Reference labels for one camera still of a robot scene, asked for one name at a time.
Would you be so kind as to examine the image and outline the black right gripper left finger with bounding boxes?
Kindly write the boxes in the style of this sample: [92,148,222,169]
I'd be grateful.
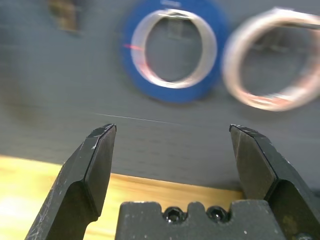
[24,123,118,240]

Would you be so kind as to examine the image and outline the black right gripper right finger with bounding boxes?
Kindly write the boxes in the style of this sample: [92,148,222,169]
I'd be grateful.
[228,124,320,240]

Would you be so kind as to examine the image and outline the white tape roll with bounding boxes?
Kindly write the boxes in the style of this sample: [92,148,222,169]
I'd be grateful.
[221,6,320,113]

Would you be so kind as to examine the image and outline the dark grey pegboard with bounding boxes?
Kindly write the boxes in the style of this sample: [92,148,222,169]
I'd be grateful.
[0,0,320,193]

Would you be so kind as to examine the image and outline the blue tape roll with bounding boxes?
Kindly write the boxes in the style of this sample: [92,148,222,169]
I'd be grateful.
[119,0,230,105]

